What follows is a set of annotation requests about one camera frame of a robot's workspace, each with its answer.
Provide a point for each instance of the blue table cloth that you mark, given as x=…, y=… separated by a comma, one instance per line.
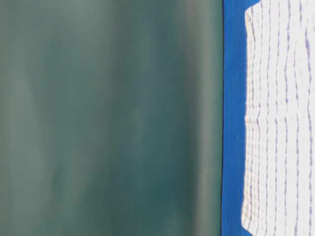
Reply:
x=234, y=108

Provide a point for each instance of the white blue-striped towel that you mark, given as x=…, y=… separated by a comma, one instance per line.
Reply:
x=279, y=179

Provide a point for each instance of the dark green blurred panel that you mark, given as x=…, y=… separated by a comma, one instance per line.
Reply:
x=110, y=117

